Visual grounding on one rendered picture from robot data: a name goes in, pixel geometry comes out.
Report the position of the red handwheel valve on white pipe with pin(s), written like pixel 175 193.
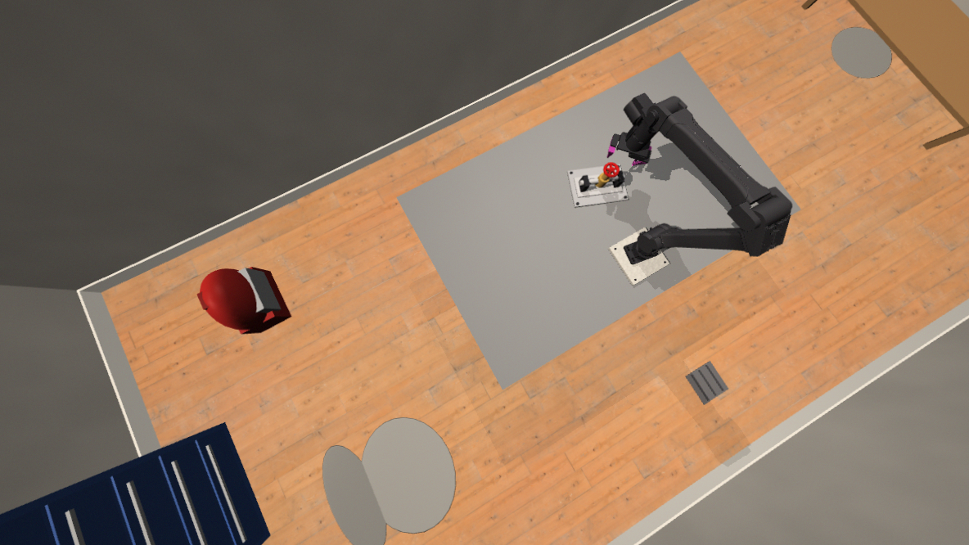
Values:
pixel 584 188

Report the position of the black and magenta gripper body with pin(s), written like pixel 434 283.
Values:
pixel 637 150

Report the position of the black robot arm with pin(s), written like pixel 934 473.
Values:
pixel 756 233

